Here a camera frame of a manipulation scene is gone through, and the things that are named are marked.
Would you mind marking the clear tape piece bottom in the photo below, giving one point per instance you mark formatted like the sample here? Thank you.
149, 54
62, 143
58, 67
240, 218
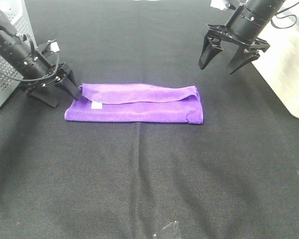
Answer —
171, 228

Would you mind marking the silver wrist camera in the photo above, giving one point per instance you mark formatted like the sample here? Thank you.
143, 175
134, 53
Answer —
54, 46
223, 4

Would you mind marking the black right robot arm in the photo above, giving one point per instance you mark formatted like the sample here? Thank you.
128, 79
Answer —
258, 12

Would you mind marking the purple microfibre towel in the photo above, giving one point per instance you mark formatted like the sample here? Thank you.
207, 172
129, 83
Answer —
136, 103

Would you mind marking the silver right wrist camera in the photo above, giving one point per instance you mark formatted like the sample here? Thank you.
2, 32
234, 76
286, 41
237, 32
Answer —
223, 4

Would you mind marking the white plastic storage bin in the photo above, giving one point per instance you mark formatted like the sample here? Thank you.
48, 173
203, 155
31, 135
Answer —
279, 65

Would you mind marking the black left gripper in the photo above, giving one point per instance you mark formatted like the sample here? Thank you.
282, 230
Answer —
41, 70

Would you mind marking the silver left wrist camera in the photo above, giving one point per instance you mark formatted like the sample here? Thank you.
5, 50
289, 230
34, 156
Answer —
54, 46

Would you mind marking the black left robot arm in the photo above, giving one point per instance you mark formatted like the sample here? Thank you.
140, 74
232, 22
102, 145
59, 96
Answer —
11, 44

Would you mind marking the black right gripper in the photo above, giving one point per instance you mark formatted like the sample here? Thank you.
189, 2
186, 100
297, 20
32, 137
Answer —
243, 34

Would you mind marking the grey perforated plastic basket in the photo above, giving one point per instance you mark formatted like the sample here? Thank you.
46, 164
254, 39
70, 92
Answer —
17, 13

